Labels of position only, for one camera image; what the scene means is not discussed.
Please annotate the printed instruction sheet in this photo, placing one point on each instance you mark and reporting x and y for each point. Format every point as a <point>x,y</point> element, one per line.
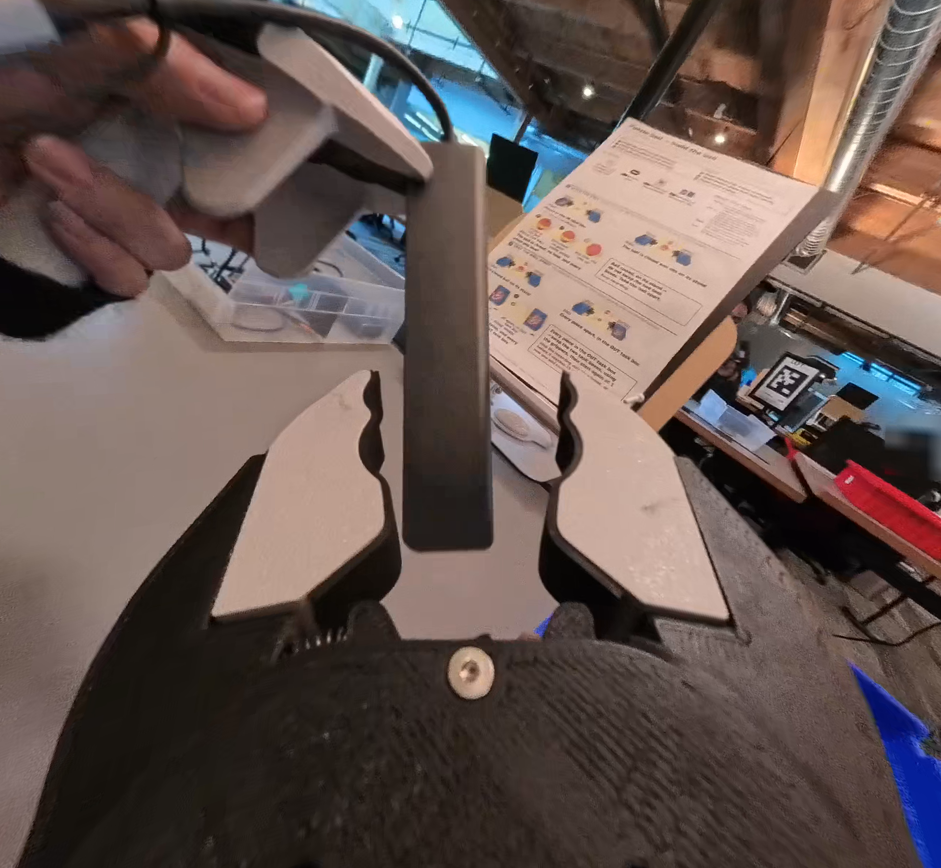
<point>625,258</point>

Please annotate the person's left hand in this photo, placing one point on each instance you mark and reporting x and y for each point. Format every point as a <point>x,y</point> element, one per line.
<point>176,89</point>

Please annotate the black and white marker tag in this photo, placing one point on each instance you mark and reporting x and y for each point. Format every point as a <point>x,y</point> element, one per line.
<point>788,383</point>

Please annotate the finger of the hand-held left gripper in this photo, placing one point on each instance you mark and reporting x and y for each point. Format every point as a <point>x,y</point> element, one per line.
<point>353,103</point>
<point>250,169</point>

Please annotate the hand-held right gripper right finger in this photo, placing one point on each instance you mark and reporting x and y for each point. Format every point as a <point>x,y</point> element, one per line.
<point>632,508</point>

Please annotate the wooden table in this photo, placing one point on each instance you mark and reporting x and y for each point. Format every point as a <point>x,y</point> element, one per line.
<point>764,467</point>

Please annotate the dark grey USB hub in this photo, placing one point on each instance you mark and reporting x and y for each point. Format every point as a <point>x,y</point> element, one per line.
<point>445,368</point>

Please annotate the red plastic bin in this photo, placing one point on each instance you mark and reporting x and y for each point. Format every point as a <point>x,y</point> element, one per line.
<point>889,508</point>

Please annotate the black monitor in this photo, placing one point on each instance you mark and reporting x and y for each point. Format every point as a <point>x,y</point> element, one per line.
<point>512,168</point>

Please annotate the blue plastic bin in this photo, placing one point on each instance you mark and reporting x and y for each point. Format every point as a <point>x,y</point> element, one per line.
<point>904,758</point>

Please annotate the grey desk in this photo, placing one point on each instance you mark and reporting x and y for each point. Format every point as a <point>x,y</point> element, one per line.
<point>110,456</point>

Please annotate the clear plastic organizer box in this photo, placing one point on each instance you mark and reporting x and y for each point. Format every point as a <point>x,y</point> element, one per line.
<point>294,309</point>

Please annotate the instruction sheet on stand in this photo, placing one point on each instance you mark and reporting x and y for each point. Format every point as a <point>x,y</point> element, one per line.
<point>695,368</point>

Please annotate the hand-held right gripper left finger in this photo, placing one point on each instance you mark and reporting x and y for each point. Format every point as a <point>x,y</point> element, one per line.
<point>309,500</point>

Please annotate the small round white disc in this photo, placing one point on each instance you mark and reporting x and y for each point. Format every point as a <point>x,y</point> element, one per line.
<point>514,427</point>

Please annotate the small clear plastic container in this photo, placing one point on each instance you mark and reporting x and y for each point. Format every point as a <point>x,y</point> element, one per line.
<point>739,423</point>

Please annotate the silver ventilation duct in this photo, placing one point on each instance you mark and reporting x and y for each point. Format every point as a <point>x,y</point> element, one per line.
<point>882,96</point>

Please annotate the black pole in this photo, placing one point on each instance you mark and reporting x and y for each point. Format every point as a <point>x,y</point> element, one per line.
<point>691,22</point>

